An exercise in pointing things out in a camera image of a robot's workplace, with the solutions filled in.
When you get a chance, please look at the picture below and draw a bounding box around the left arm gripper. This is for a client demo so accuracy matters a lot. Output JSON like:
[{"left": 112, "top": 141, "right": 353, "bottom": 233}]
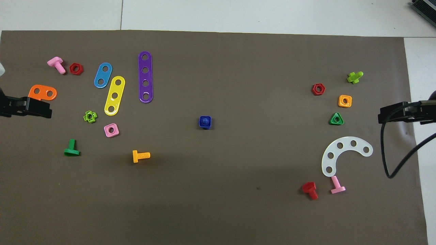
[{"left": 0, "top": 87, "right": 52, "bottom": 119}]

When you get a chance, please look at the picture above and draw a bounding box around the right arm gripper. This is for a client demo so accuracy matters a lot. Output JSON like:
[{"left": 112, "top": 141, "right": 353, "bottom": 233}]
[{"left": 378, "top": 90, "right": 436, "bottom": 125}]

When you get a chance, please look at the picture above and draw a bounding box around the orange angled three-hole plate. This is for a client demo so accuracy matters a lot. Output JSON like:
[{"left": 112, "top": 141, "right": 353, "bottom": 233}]
[{"left": 28, "top": 84, "right": 58, "bottom": 101}]

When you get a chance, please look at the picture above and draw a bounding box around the pink plastic bolt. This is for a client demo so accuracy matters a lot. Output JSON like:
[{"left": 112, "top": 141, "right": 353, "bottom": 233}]
[
  {"left": 330, "top": 176, "right": 346, "bottom": 195},
  {"left": 47, "top": 56, "right": 66, "bottom": 75}
]

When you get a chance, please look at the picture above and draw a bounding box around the dark green plastic bolt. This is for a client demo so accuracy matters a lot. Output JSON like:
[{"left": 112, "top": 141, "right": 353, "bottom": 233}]
[{"left": 64, "top": 138, "right": 81, "bottom": 157}]

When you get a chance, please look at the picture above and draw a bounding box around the lime green cross-head bolt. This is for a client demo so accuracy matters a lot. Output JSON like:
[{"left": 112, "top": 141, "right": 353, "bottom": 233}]
[{"left": 347, "top": 71, "right": 364, "bottom": 84}]

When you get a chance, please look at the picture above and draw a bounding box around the white curved five-hole plate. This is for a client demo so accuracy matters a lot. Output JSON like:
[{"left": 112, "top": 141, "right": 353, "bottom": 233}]
[{"left": 321, "top": 136, "right": 374, "bottom": 178}]

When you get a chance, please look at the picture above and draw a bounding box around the green triangle nut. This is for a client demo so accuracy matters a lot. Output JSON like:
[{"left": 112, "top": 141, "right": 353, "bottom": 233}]
[{"left": 329, "top": 112, "right": 345, "bottom": 126}]

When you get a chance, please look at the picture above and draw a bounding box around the blue two-hole strip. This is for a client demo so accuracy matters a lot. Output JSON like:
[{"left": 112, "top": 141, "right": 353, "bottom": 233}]
[{"left": 94, "top": 62, "right": 113, "bottom": 89}]

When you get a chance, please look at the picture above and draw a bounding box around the yellow three-hole strip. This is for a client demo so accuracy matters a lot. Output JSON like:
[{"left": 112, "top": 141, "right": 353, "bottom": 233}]
[{"left": 104, "top": 76, "right": 126, "bottom": 116}]

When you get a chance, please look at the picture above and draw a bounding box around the pink square nut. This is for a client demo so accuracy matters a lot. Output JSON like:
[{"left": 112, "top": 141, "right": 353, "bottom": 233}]
[{"left": 104, "top": 123, "right": 120, "bottom": 138}]

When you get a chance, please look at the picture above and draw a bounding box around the orange plastic bolt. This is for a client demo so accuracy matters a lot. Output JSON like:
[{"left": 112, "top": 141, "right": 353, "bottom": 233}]
[{"left": 132, "top": 150, "right": 151, "bottom": 164}]

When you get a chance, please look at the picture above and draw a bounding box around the grey ribbed metal device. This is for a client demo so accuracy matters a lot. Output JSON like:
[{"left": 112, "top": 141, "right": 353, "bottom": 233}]
[{"left": 410, "top": 0, "right": 436, "bottom": 19}]

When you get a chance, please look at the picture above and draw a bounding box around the red plastic bolt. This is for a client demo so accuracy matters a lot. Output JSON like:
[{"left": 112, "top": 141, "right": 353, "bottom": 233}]
[{"left": 302, "top": 182, "right": 319, "bottom": 200}]

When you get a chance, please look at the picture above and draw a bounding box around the purple four-hole strip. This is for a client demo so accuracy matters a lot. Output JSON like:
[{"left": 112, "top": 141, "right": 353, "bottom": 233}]
[{"left": 138, "top": 51, "right": 154, "bottom": 103}]

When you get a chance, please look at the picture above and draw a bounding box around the brown table mat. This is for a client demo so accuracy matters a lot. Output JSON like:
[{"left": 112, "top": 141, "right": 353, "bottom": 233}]
[{"left": 0, "top": 30, "right": 429, "bottom": 245}]

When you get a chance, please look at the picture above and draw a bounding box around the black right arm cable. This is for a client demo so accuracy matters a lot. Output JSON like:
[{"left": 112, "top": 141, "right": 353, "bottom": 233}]
[{"left": 380, "top": 102, "right": 436, "bottom": 179}]

